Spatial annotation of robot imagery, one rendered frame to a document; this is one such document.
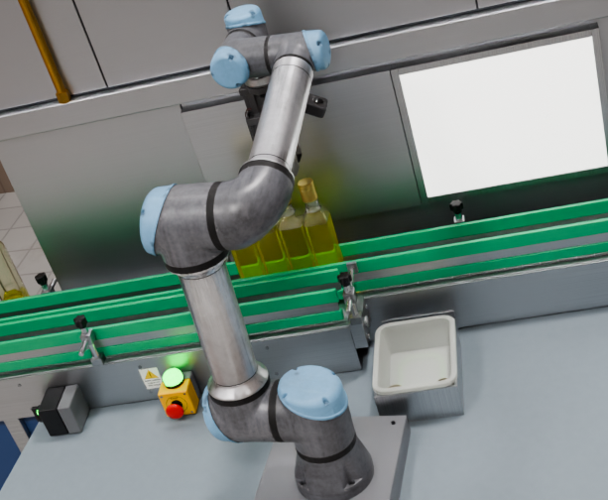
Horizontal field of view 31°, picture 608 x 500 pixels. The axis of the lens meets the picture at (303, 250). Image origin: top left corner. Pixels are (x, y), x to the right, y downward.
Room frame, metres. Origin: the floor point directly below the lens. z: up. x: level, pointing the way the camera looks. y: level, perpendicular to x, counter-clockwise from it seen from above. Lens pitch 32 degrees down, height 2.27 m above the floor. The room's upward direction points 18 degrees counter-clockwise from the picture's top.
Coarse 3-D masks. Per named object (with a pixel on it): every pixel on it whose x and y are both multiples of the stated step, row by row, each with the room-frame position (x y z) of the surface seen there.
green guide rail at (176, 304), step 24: (240, 288) 2.03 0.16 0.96; (264, 288) 2.01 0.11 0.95; (288, 288) 2.00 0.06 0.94; (312, 288) 1.99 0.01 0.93; (336, 288) 1.98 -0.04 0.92; (72, 312) 2.13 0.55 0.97; (96, 312) 2.12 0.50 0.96; (120, 312) 2.10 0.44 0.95; (144, 312) 2.09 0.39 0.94; (168, 312) 2.08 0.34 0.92; (0, 336) 2.19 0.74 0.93; (24, 336) 2.17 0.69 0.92
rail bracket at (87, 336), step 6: (78, 318) 2.03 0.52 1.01; (84, 318) 2.03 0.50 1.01; (78, 324) 2.02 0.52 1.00; (84, 324) 2.02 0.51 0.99; (84, 330) 2.02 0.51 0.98; (90, 330) 2.03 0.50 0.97; (84, 336) 2.02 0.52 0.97; (90, 336) 2.02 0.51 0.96; (84, 342) 2.01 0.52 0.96; (90, 342) 2.02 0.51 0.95; (84, 348) 1.99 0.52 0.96; (90, 348) 2.02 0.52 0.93; (96, 348) 2.03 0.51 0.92; (78, 354) 1.98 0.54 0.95; (96, 354) 2.02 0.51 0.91; (102, 354) 2.03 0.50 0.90; (90, 360) 2.02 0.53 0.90; (96, 360) 2.02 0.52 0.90; (102, 360) 2.02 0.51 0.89; (108, 360) 2.03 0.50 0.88
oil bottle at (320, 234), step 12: (312, 216) 2.01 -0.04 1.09; (324, 216) 2.01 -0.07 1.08; (312, 228) 2.01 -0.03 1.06; (324, 228) 2.00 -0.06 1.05; (312, 240) 2.01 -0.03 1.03; (324, 240) 2.01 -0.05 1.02; (336, 240) 2.04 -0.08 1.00; (312, 252) 2.02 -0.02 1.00; (324, 252) 2.01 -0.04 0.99; (336, 252) 2.01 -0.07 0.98; (324, 264) 2.01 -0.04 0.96
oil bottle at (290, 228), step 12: (288, 216) 2.04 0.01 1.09; (300, 216) 2.04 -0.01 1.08; (288, 228) 2.03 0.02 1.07; (300, 228) 2.02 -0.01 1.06; (288, 240) 2.03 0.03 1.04; (300, 240) 2.02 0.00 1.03; (288, 252) 2.03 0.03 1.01; (300, 252) 2.02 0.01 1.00; (300, 264) 2.03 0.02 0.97; (312, 264) 2.02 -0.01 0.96
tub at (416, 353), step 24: (384, 336) 1.88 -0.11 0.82; (408, 336) 1.88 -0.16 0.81; (432, 336) 1.86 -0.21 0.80; (384, 360) 1.82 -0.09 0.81; (408, 360) 1.84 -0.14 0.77; (432, 360) 1.82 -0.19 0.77; (456, 360) 1.71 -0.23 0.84; (384, 384) 1.75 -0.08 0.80; (408, 384) 1.77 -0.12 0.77; (432, 384) 1.66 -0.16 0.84
